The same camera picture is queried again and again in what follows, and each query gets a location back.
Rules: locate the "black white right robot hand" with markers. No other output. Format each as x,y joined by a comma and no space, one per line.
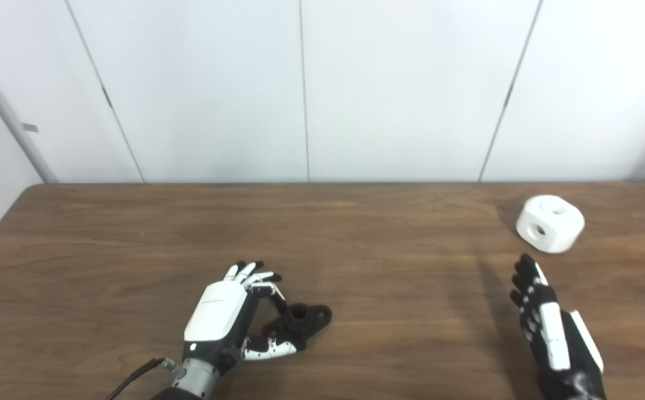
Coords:
555,339

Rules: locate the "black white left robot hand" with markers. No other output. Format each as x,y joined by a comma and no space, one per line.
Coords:
216,311

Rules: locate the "black flanged holder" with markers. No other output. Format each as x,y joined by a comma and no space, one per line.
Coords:
300,322

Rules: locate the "round white plastic piece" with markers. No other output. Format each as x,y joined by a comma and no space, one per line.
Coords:
564,230

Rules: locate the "small grey wall tag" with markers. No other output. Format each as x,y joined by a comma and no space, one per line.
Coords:
30,128

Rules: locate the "grey wall corner trim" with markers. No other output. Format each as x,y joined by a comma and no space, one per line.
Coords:
11,114

